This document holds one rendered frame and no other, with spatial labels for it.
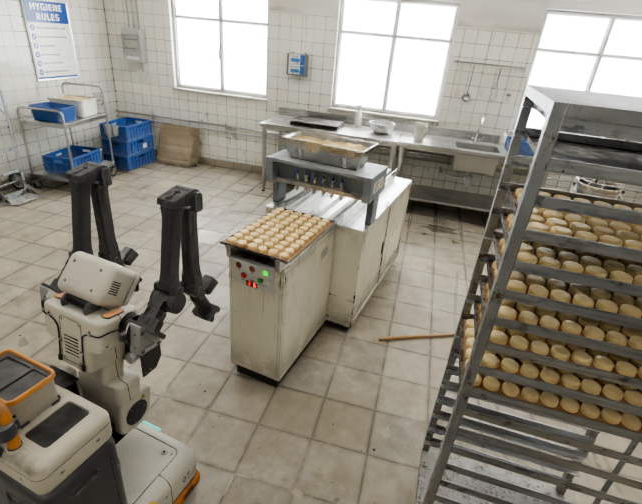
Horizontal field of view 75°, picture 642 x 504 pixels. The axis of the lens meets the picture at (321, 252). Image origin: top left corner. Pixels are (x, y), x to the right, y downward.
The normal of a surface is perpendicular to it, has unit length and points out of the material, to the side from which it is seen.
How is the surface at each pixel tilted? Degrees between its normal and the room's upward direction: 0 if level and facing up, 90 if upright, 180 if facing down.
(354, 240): 90
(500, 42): 90
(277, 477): 0
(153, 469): 0
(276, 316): 90
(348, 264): 90
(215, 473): 0
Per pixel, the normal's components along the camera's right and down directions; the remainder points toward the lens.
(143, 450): 0.08, -0.88
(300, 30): -0.25, 0.43
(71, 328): -0.40, 0.26
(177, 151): -0.21, 0.04
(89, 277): -0.25, -0.31
